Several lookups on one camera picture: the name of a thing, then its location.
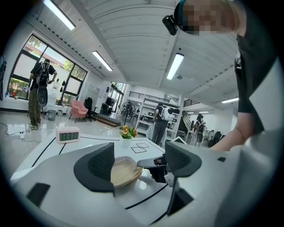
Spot yellow shallow tray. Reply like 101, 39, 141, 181
110, 165, 144, 189

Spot pink armchair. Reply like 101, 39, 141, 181
69, 99, 89, 123

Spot person's right forearm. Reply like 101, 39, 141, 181
209, 110, 256, 152

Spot black framed window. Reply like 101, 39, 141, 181
6, 35, 87, 106

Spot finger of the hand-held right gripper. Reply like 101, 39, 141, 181
137, 155, 167, 184

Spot pink digital clock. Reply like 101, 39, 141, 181
55, 126, 80, 144

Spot black mezzanine railing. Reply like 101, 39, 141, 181
129, 90, 179, 103

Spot person's black t-shirt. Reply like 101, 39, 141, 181
234, 13, 280, 135

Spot white shelf rack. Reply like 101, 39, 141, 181
134, 97, 183, 144

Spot person's head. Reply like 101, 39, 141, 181
174, 0, 247, 36

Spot black office chair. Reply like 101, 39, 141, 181
85, 97, 99, 122

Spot black standing fan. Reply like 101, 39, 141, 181
121, 101, 136, 131

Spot white water dispenser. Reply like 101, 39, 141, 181
47, 78, 60, 111

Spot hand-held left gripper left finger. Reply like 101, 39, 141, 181
10, 142, 148, 227

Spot potted orange yellow flowers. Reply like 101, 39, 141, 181
119, 125, 138, 148

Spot black head-worn camera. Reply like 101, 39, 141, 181
162, 14, 179, 36

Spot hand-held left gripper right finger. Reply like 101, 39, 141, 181
165, 141, 231, 227

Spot wooden step platform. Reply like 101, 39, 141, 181
96, 113, 122, 128

